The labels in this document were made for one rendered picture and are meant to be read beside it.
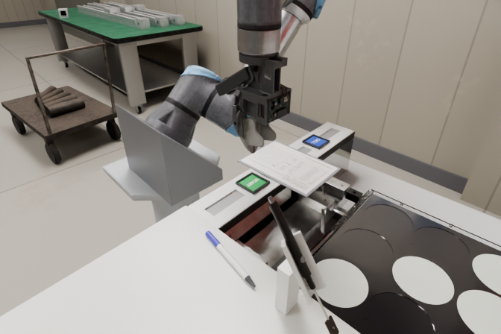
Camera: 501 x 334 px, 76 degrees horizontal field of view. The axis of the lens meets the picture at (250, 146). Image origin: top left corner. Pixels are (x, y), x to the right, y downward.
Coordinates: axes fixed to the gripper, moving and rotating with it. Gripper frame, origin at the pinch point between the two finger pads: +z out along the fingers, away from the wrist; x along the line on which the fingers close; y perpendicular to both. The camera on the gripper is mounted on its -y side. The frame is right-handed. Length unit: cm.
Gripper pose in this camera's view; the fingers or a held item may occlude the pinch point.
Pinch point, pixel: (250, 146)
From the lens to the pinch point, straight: 67.7
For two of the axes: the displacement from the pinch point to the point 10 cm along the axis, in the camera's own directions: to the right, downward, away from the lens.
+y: 7.2, 3.5, -6.0
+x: 7.0, -3.6, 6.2
